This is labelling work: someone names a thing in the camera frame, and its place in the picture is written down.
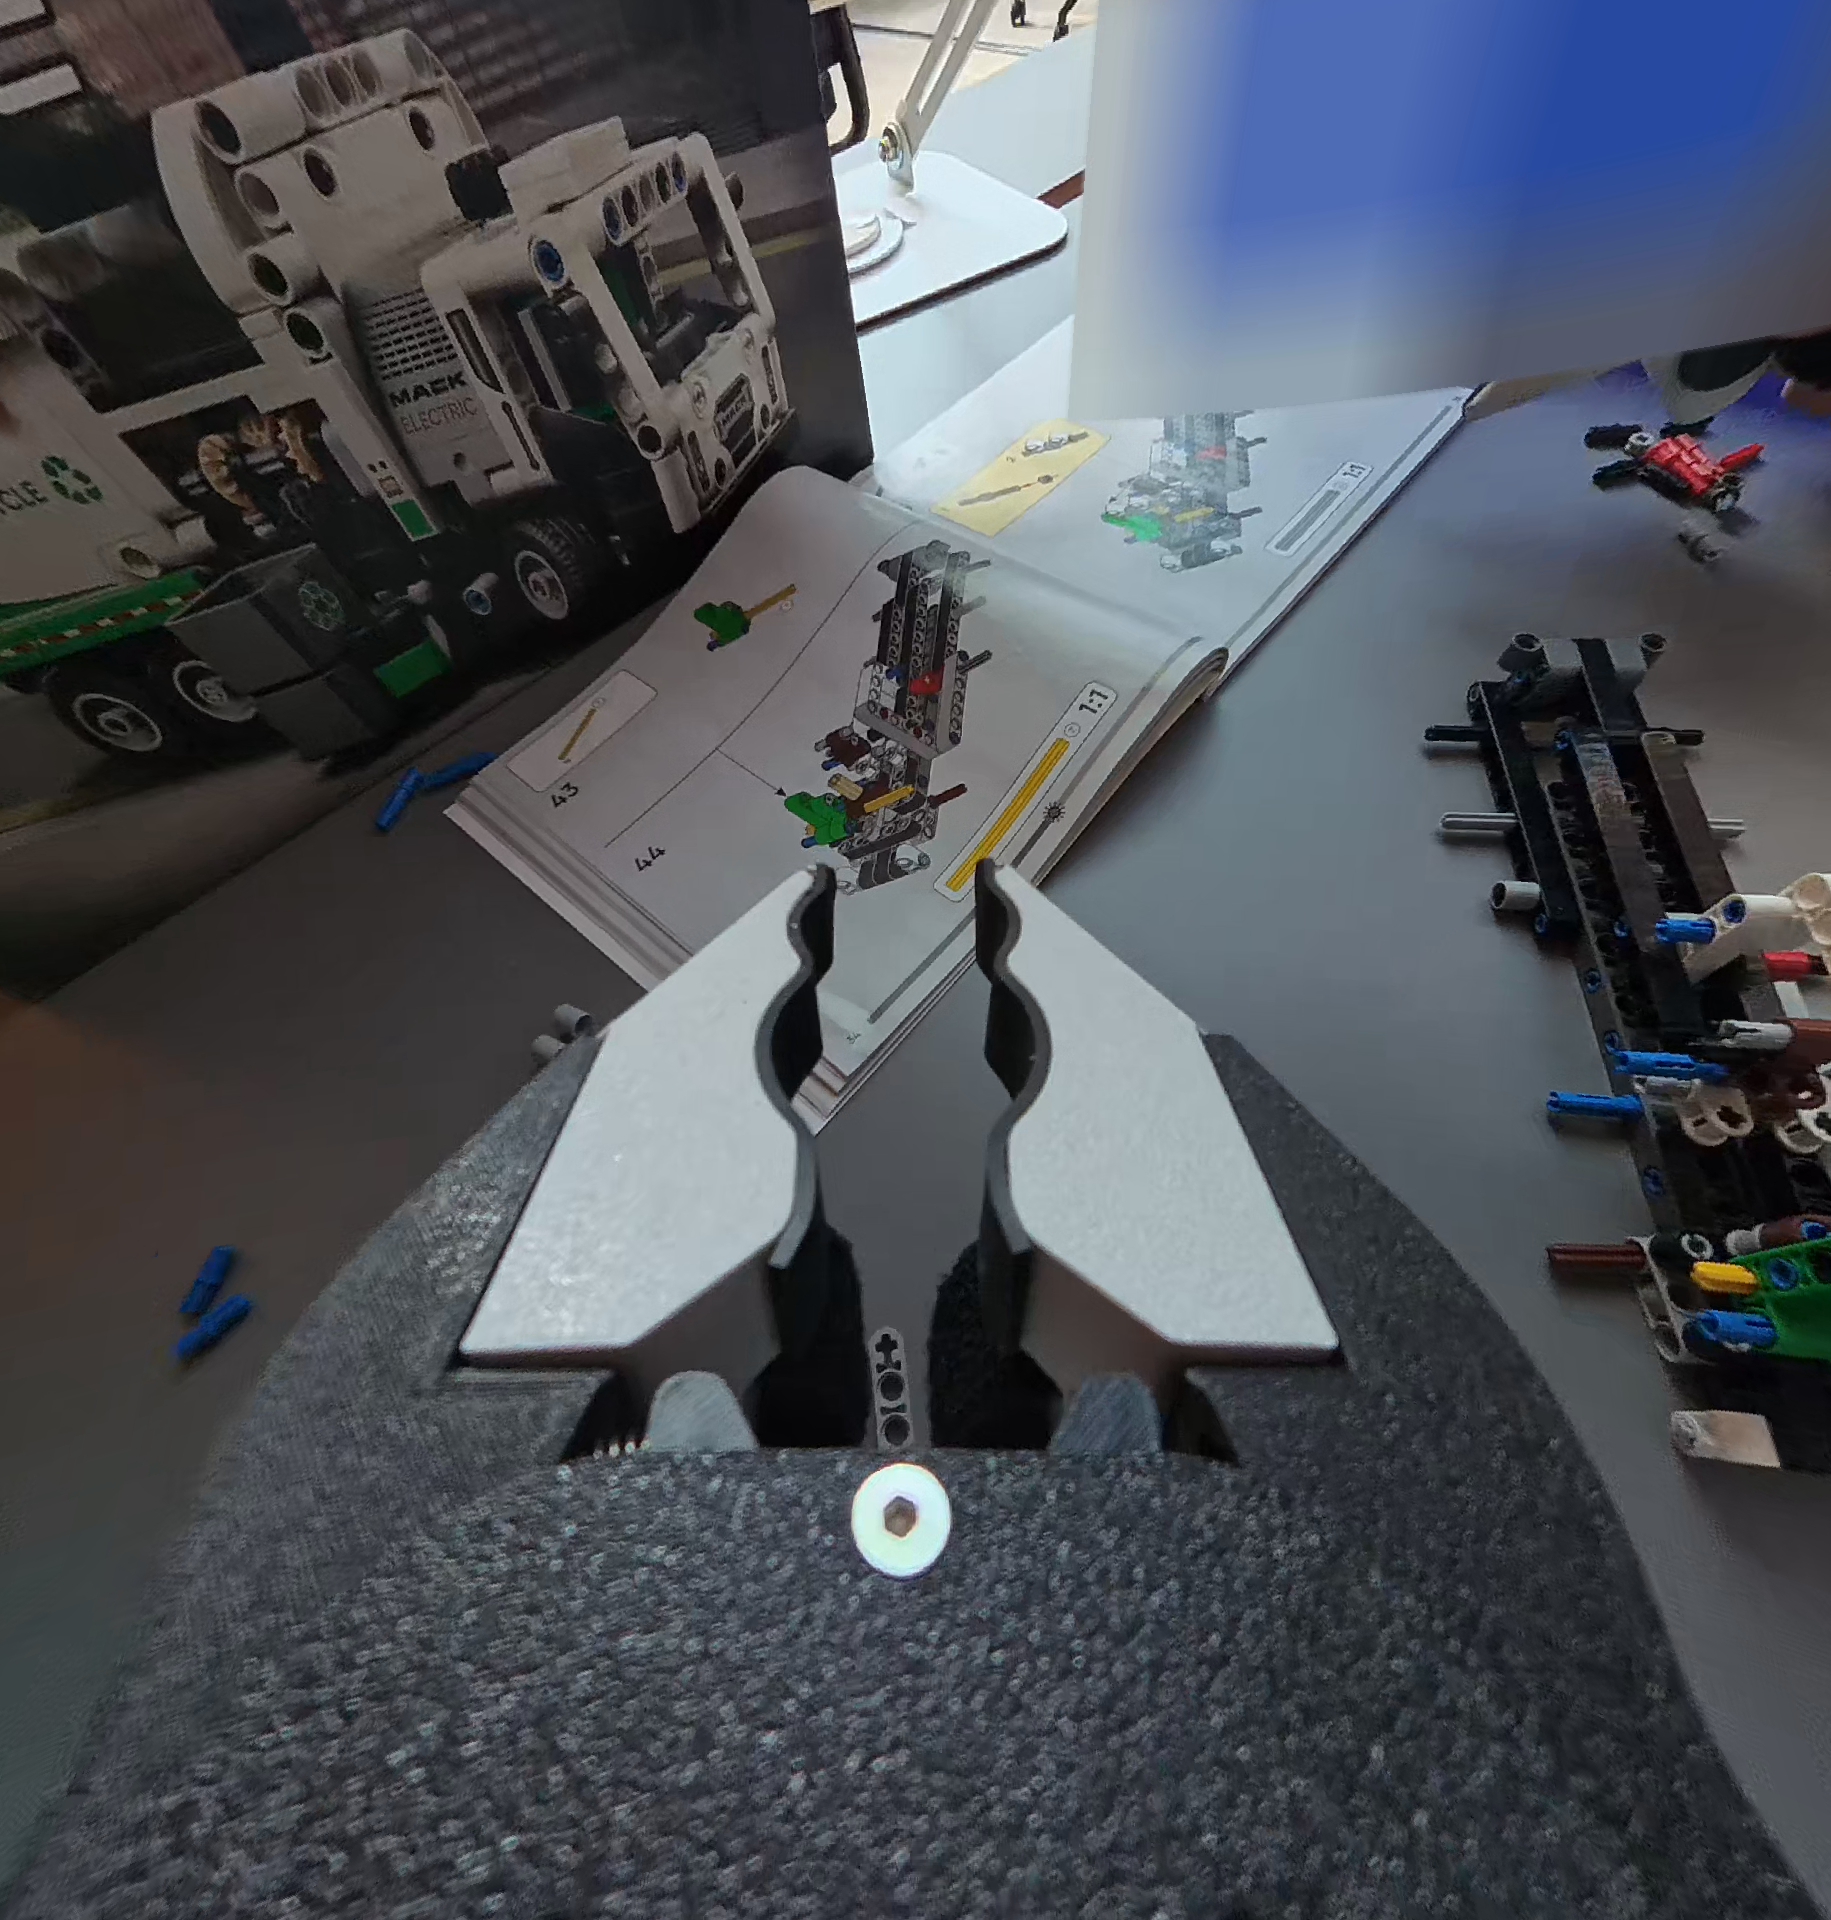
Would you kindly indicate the light grey lego beam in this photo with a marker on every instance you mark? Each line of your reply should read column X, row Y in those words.
column 891, row 1387

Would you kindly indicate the white desk lamp base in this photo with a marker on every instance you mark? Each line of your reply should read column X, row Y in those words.
column 976, row 233

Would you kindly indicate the pair of blue lego pins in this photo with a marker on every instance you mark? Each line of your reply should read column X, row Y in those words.
column 213, row 1305

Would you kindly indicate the lego truck set box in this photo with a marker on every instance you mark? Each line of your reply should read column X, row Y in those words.
column 405, row 376

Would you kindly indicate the grey lego connector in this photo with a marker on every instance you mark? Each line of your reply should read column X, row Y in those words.
column 567, row 1035

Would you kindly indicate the small grey lego bush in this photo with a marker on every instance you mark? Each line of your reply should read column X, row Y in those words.
column 1703, row 541

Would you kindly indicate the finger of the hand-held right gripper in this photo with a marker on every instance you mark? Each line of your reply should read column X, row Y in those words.
column 1719, row 378

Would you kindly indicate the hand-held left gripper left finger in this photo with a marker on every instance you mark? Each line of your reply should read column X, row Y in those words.
column 647, row 1185

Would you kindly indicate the lego truck chassis assembly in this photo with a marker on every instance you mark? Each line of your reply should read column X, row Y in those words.
column 1619, row 841

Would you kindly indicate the blue lego pin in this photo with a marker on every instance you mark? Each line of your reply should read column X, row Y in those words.
column 431, row 787

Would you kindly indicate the small red black assembly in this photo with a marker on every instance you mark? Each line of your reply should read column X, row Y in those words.
column 1679, row 457

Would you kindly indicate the open lego instruction booklet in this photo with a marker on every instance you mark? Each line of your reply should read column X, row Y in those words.
column 886, row 646

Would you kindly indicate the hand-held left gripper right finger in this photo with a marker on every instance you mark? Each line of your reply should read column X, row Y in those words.
column 1171, row 1185

